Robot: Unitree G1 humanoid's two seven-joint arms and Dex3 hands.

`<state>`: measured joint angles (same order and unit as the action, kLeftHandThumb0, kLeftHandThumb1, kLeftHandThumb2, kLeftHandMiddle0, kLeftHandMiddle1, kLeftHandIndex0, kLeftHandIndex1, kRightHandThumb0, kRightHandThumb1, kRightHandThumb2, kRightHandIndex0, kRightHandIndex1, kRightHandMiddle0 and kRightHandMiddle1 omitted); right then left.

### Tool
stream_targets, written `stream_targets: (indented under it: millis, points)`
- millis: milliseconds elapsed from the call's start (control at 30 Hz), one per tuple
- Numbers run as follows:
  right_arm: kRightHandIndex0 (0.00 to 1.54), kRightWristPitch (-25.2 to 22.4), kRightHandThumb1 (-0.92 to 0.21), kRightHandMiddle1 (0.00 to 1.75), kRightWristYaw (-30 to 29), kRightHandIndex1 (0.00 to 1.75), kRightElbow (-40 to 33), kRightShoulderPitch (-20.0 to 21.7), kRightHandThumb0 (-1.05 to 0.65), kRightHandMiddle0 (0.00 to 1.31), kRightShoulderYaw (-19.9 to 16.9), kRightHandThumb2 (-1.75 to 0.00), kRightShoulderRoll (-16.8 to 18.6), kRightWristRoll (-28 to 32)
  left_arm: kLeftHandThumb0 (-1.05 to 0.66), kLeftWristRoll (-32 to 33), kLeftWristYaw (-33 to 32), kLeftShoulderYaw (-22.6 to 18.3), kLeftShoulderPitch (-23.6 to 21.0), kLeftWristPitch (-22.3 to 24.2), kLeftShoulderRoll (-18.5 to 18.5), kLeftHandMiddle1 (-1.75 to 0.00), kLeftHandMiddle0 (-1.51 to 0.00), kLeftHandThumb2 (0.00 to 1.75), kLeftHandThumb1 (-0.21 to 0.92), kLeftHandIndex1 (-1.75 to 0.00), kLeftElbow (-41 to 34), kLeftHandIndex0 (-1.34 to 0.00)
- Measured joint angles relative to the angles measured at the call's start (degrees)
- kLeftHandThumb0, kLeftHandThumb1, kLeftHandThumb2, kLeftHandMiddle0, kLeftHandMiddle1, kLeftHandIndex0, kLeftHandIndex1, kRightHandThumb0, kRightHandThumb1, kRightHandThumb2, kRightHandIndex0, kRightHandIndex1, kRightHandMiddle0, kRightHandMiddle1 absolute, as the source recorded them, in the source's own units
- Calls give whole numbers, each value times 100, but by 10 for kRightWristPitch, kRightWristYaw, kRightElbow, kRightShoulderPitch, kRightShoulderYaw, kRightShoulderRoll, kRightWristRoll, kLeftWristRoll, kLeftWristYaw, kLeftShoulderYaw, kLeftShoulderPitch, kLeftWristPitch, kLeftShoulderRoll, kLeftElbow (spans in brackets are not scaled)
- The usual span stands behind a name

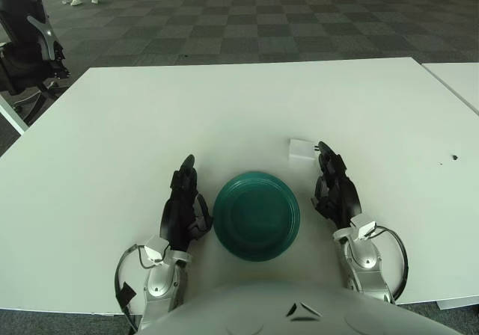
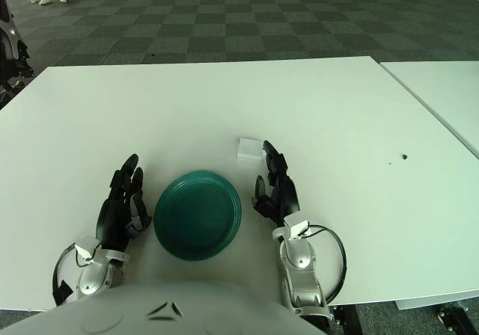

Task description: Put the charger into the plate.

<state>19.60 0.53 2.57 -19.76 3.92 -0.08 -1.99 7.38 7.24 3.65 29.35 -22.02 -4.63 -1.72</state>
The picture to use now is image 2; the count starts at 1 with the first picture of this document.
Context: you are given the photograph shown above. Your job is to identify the grey black humanoid robot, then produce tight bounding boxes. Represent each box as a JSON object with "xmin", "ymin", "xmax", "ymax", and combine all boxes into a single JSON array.
[{"xmin": 0, "ymin": 0, "xmax": 34, "ymax": 102}]

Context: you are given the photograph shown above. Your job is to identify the black table leg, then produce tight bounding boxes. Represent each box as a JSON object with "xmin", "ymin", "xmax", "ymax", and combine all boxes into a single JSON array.
[{"xmin": 331, "ymin": 304, "xmax": 362, "ymax": 335}]

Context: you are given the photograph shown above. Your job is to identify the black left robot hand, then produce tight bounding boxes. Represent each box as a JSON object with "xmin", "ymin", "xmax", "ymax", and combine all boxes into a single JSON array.
[{"xmin": 95, "ymin": 154, "xmax": 154, "ymax": 254}]

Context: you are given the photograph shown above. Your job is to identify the white charger block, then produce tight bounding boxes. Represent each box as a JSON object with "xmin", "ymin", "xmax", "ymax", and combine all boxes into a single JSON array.
[{"xmin": 237, "ymin": 137, "xmax": 265, "ymax": 162}]

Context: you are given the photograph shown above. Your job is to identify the green round plate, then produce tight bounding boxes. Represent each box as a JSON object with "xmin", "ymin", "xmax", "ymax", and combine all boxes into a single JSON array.
[{"xmin": 153, "ymin": 169, "xmax": 243, "ymax": 262}]

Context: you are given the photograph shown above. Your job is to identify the white grey robot torso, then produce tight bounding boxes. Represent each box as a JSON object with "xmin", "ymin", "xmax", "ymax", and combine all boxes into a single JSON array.
[{"xmin": 0, "ymin": 284, "xmax": 326, "ymax": 335}]

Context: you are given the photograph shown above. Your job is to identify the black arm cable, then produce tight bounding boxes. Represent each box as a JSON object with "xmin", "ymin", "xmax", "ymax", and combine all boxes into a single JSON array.
[
  {"xmin": 52, "ymin": 243, "xmax": 78, "ymax": 308},
  {"xmin": 305, "ymin": 224, "xmax": 347, "ymax": 306}
]

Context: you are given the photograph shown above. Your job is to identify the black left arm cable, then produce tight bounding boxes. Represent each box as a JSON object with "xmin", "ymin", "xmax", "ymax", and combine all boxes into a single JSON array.
[{"xmin": 52, "ymin": 243, "xmax": 78, "ymax": 308}]

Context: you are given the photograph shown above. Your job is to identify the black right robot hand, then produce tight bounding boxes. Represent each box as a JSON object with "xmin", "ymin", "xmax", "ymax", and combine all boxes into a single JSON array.
[{"xmin": 251, "ymin": 139, "xmax": 302, "ymax": 228}]

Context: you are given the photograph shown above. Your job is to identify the black table foot with caster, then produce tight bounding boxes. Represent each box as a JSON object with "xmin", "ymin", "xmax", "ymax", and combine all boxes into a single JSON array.
[{"xmin": 436, "ymin": 301, "xmax": 479, "ymax": 335}]

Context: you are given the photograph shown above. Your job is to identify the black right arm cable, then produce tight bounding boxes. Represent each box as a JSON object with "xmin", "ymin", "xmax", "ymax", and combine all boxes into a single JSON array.
[{"xmin": 305, "ymin": 224, "xmax": 347, "ymax": 306}]

